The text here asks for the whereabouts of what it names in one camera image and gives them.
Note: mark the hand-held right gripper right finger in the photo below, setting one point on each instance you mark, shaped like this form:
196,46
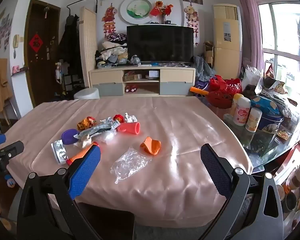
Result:
213,170

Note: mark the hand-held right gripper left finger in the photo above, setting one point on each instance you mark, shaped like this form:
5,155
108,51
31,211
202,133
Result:
86,167

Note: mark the red gold wrapper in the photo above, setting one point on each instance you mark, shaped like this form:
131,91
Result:
86,123

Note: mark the orange plastic tube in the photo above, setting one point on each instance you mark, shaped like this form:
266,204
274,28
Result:
81,154

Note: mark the blue yellow toy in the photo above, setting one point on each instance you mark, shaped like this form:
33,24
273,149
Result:
10,180

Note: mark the crumpled white tissue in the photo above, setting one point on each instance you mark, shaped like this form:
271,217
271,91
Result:
83,143

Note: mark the flat silver foil packet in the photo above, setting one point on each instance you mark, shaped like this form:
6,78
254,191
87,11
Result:
58,152

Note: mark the purple plastic cap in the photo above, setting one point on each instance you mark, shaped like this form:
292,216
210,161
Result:
69,136

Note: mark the crumpled clear plastic film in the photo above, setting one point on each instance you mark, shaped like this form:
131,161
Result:
107,137

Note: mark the clear plastic water bottle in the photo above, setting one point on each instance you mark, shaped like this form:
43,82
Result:
97,130

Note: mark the clear plastic bag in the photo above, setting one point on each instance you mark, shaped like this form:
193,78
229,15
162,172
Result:
128,165

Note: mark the small clear wrapper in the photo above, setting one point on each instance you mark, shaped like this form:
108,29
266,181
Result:
106,121

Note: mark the pink tablecloth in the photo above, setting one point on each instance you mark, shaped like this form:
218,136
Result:
180,132

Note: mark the glass side table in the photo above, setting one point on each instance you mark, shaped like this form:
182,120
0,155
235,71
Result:
260,145

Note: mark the small red yellow wrapper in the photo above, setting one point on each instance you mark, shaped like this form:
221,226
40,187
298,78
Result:
118,118

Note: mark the pink plastic cup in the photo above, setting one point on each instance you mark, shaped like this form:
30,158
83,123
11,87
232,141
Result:
130,128

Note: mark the white yellow label bottle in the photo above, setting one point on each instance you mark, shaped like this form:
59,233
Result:
253,120

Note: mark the white pink label bottle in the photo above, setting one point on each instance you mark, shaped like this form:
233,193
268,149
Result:
242,112

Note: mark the crumpled clear wrapper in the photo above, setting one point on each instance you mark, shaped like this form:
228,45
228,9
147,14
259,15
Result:
130,117

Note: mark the orange crumpled balloon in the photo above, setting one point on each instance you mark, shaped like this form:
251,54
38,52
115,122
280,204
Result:
150,145

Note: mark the yellow capped white bottle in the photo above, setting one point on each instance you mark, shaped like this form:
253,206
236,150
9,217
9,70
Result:
236,103

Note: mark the round blue tin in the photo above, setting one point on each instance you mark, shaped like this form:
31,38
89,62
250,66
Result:
271,122

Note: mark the orange toy tube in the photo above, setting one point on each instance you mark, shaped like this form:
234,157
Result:
198,91

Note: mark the red plastic bag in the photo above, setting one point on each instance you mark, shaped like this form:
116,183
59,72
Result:
223,90

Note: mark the dark brown door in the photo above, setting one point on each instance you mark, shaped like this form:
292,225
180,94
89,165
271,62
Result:
43,75

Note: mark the blue snack box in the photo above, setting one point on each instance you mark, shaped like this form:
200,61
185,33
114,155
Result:
265,105

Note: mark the beige grey television stand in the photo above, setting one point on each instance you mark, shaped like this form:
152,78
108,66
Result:
107,80

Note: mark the red toy car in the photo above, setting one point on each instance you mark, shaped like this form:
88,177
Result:
131,88

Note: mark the white plastic bag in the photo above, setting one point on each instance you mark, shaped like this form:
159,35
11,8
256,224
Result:
251,78

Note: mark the grey cloth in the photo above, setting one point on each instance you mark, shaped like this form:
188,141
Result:
202,68

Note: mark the red diamond door sign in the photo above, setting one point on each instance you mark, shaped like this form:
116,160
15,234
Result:
36,43

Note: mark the beige standing air conditioner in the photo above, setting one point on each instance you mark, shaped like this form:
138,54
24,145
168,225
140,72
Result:
227,55

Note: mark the cardboard box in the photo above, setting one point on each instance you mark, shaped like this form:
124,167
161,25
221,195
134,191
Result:
208,53

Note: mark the dark hanging coats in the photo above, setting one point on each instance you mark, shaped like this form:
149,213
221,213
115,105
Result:
70,47

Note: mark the beige folding screen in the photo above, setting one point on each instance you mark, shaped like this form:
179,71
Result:
88,47

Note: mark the pile of clothes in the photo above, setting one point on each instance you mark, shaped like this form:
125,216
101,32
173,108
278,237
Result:
113,48

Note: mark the black flat television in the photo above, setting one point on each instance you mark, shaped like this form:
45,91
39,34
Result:
160,43

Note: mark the white framed window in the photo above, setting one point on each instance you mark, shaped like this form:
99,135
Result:
282,42

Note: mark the red fish hanging ornament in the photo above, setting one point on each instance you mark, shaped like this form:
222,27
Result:
109,21

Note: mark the purple curtain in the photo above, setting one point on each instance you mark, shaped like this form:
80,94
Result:
250,25

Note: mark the cow hanging ornament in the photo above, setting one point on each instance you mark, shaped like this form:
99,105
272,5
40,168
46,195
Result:
192,17

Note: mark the black arched coat rack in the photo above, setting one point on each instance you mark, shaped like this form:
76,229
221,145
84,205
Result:
81,0

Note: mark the red flower decoration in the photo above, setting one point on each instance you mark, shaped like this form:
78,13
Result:
162,9

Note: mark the beige wall intercom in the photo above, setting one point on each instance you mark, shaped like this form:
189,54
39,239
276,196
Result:
17,43

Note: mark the wall photo collage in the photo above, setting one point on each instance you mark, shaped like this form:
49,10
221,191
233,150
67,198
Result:
0,35

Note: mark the round white wall picture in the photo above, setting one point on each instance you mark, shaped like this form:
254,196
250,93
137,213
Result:
136,11

